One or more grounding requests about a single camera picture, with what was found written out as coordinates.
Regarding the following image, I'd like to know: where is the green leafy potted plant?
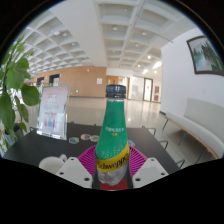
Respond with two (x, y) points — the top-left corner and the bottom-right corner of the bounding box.
(0, 36), (42, 155)

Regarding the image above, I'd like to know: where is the dark-framed landscape picture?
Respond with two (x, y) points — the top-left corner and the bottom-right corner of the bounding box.
(186, 34), (224, 77)

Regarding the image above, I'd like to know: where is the clear acrylic sign stand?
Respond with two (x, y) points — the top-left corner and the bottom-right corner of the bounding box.
(36, 84), (71, 141)

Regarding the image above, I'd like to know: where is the greenish round sticker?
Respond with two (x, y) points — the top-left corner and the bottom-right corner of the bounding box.
(68, 136), (81, 145)

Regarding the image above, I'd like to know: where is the dark-framed glass door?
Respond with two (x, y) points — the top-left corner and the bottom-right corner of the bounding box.
(142, 77), (154, 102)

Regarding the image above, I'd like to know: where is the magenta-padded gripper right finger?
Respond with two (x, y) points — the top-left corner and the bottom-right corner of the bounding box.
(127, 144), (170, 189)

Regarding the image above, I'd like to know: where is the group of ceiling lights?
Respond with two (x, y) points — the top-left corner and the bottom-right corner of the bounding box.
(109, 25), (163, 75)

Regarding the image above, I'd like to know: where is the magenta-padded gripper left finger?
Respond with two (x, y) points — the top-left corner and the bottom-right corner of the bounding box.
(55, 144), (100, 190)

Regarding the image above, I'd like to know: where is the white dotted mug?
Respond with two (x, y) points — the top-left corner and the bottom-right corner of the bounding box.
(38, 153), (68, 175)

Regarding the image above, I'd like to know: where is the green-labelled clear drink bottle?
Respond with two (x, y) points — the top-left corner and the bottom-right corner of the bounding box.
(94, 83), (131, 187)

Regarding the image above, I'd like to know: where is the colourful round sticker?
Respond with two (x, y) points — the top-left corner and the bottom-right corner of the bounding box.
(79, 133), (92, 142)
(89, 134), (101, 143)

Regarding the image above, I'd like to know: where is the long white bench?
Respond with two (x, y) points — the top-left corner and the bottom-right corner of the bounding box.
(161, 97), (224, 161)

